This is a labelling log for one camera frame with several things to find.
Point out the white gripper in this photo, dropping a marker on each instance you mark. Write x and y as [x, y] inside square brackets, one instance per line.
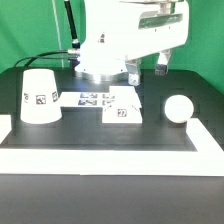
[145, 27]

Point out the white marker sheet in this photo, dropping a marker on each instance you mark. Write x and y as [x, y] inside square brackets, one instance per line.
[85, 99]

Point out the white U-shaped border frame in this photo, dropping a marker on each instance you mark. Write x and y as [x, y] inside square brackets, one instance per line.
[206, 160]

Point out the white lamp base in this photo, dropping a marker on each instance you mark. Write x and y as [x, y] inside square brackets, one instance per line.
[125, 109]

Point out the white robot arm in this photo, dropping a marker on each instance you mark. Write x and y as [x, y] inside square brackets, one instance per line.
[97, 62]

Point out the white lamp shade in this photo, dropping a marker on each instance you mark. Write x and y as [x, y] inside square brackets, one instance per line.
[39, 98]

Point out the white lamp bulb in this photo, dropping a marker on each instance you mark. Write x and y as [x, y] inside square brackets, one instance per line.
[178, 108]

